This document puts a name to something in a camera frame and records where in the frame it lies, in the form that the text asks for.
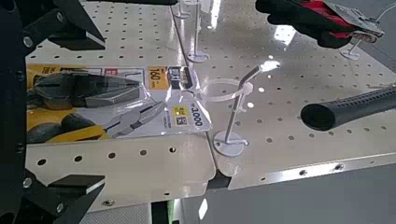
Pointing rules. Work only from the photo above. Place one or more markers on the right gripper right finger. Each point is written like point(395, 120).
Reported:
point(71, 28)

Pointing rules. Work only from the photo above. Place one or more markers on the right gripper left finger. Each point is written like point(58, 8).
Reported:
point(62, 199)

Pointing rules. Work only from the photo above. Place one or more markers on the yellow pliers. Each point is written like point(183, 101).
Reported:
point(102, 93)

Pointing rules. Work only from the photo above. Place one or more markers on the white metal pegboard panel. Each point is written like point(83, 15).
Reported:
point(130, 46)
point(295, 81)

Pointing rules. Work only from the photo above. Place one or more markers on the white pegboard hook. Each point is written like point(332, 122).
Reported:
point(197, 37)
point(181, 11)
point(351, 53)
point(232, 124)

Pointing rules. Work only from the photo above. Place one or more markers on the red and black tool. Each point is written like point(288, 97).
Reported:
point(295, 18)

